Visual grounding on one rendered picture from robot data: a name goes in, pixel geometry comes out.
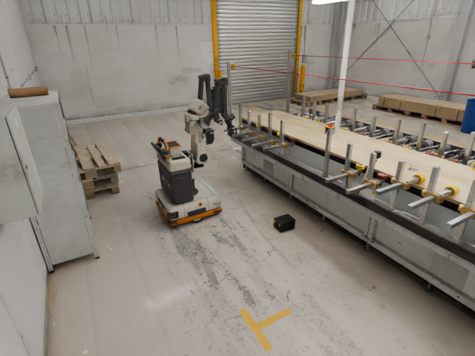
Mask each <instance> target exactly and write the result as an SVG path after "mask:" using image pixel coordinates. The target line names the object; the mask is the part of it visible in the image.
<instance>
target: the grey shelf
mask: <svg viewBox="0 0 475 356"><path fill-rule="evenodd" d="M48 93H49V95H41V96H32V97H16V98H10V97H9V95H8V94H7V95H6V96H5V97H4V98H3V99H2V100H1V101H0V105H7V104H13V105H16V107H17V109H18V113H19V115H20V119H21V121H22V124H23V128H24V131H25V135H26V137H27V140H28V143H29V146H30V150H31V153H32V155H33V159H34V161H35V166H36V168H37V172H38V174H39V177H40V181H41V183H42V188H43V195H42V212H41V215H39V214H38V216H35V217H36V219H37V221H36V219H35V217H31V218H30V219H31V222H32V224H33V227H34V230H35V233H36V235H37V239H38V242H39V243H40V247H41V250H42V253H43V255H44V258H45V261H46V263H47V267H48V269H49V273H53V272H54V268H53V267H52V265H54V264H58V263H61V262H65V261H68V260H72V259H75V258H78V257H81V256H85V255H88V254H92V253H93V252H94V255H95V259H99V258H100V256H99V254H98V250H97V247H96V244H95V238H94V234H93V228H92V223H91V219H92V218H91V216H90V211H89V208H88V204H87V200H86V195H85V192H84V189H83V185H82V181H81V176H80V173H79V171H78V165H77V162H76V157H75V154H74V150H73V146H72V143H71V138H70V135H69V130H68V127H67V124H66V119H65V116H64V111H63V108H62V105H61V100H60V96H59V91H58V90H48ZM65 148H66V150H65ZM66 153H67V155H66ZM67 156H68V158H67ZM69 156H70V157H69ZM68 159H69V161H68ZM69 163H70V166H71V169H70V166H69ZM37 223H38V224H37Z"/></svg>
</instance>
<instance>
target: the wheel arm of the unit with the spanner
mask: <svg viewBox="0 0 475 356"><path fill-rule="evenodd" d="M376 181H378V182H380V183H381V184H382V183H384V182H385V181H384V180H381V179H378V180H376ZM372 185H373V183H370V182H368V183H366V184H362V185H360V186H356V187H353V188H350V189H347V190H346V194H352V193H354V192H357V191H360V190H363V189H367V188H369V187H371V186H372Z"/></svg>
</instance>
